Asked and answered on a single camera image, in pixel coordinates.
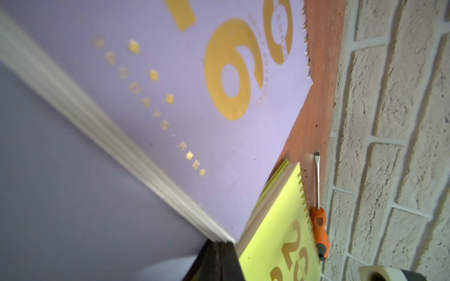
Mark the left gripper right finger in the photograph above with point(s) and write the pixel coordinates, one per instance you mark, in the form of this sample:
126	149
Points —
230	269

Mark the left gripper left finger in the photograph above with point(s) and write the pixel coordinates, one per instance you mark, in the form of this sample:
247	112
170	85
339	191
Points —
206	266

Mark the green calendar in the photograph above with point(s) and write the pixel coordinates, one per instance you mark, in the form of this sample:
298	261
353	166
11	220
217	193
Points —
278	243

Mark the purple calendar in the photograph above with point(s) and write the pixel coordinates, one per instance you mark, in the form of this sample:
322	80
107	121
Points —
134	131

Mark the orange handled screwdriver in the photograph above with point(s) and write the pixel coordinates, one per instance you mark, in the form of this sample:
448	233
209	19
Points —
318	216

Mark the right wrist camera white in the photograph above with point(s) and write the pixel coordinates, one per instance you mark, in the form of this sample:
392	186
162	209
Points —
383	273

